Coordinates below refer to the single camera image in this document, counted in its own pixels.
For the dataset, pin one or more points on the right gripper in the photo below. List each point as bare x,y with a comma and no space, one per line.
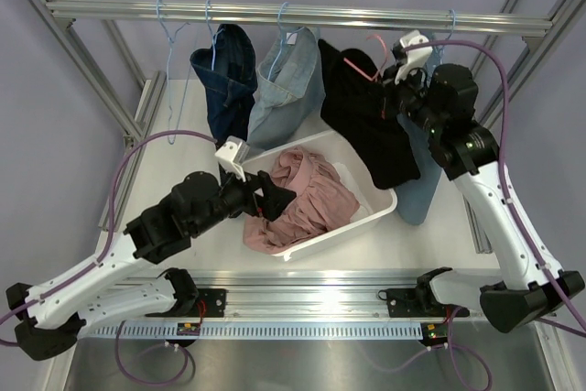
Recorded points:
391,90

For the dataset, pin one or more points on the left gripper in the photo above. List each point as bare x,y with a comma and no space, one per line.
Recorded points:
274,200

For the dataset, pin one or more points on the pink wire hanger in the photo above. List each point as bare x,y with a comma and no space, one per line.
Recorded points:
367,71

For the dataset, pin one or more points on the pink skirt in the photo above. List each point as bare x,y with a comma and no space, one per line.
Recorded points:
322,204

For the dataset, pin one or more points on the black skirt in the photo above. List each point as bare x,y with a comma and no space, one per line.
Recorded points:
352,107

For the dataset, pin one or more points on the light blue wire hanger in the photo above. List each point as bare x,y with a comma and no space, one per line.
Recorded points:
174,110

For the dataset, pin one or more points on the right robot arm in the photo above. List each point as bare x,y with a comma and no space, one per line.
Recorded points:
531,282

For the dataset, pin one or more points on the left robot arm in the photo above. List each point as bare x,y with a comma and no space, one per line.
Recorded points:
54,315

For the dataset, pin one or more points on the blue hanger far right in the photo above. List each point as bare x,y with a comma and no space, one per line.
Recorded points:
440,49

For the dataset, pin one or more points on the light blue denim skirt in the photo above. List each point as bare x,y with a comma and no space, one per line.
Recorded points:
296,92

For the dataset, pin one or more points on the dark blue denim skirt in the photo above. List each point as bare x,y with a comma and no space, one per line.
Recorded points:
230,97

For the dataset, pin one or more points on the blue hanger of light denim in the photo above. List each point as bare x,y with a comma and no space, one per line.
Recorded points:
284,36

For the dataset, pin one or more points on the blue hanger of dark denim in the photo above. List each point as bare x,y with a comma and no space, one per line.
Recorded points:
209,34

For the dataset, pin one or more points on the white plastic basket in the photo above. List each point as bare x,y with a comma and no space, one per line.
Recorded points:
355,177

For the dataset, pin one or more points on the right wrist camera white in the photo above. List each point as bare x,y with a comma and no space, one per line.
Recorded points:
411,51

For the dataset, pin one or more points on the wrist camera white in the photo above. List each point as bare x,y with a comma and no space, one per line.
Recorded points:
411,51
231,155

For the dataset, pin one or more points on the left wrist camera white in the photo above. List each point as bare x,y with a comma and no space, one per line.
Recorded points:
231,155

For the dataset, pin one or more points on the front aluminium rail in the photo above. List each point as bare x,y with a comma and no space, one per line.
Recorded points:
304,295

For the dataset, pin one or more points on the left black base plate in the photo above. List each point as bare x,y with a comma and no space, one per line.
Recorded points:
211,302

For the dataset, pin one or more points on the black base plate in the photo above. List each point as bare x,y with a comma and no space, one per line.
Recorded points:
413,303
211,302

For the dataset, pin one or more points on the aluminium hanging rail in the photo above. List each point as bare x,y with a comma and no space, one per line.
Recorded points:
327,16

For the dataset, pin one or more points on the left aluminium frame post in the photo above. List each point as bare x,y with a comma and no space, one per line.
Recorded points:
59,16

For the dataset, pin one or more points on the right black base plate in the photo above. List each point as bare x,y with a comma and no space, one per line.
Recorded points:
413,303

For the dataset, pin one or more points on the slotted cable duct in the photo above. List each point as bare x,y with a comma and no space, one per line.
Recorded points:
263,331

